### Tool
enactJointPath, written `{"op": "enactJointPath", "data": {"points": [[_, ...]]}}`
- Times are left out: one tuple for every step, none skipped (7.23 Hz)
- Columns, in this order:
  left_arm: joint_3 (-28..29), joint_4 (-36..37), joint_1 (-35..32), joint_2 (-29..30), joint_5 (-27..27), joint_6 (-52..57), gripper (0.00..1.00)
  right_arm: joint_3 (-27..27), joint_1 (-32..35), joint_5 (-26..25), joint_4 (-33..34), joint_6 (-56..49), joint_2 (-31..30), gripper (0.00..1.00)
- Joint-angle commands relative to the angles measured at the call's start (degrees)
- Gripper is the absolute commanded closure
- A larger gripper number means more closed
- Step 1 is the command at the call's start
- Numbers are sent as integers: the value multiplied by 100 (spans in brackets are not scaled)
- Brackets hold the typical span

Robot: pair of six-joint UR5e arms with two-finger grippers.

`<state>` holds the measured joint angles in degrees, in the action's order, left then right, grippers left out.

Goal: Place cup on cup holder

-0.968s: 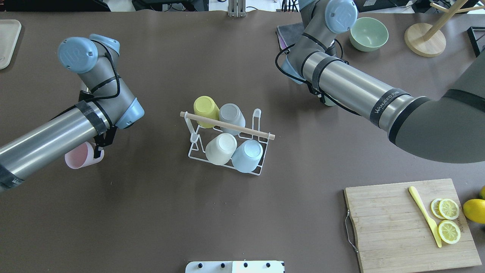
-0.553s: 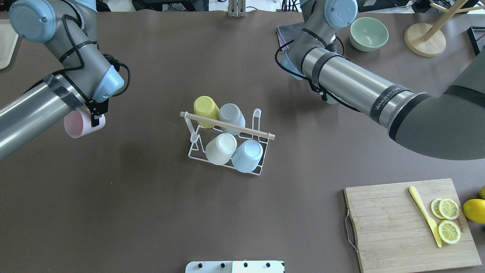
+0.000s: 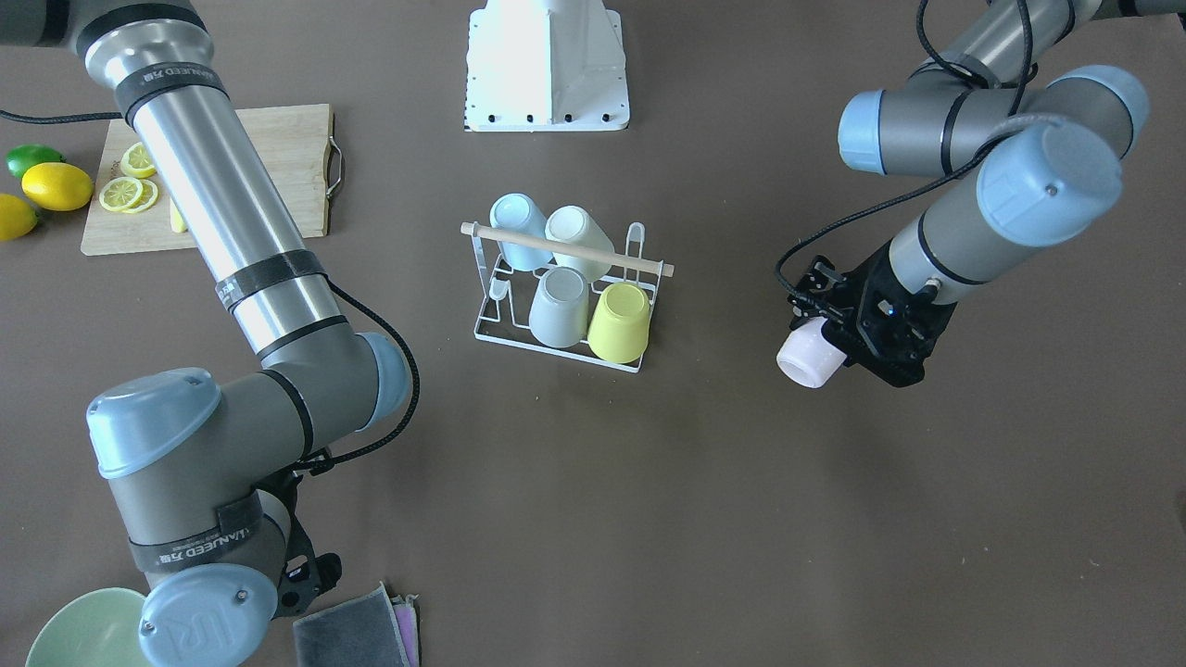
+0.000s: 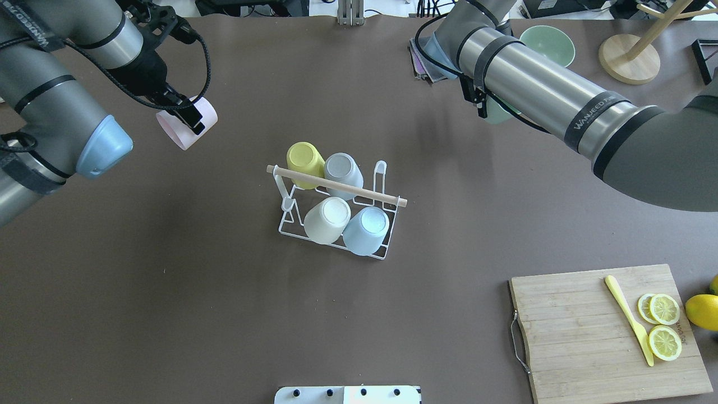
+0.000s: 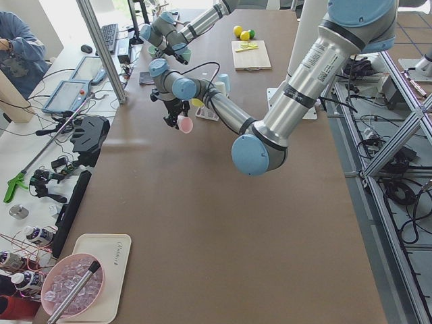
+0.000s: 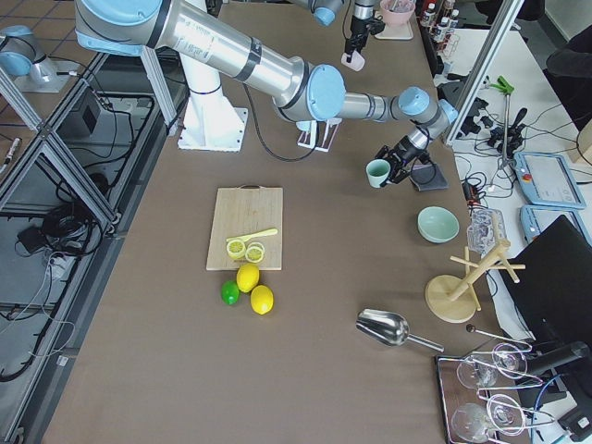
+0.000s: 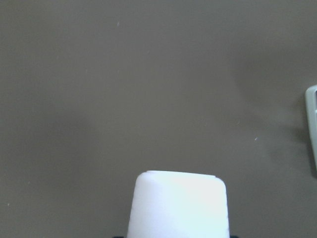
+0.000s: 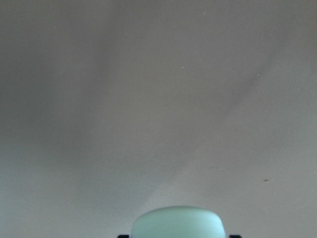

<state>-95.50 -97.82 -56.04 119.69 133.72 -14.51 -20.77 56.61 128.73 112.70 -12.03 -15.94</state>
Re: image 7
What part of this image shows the pink cup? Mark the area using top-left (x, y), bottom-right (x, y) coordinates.
top-left (127, 171), bottom-right (230, 238)

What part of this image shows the white wire cup holder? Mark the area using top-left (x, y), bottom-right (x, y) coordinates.
top-left (305, 85), bottom-right (317, 178)

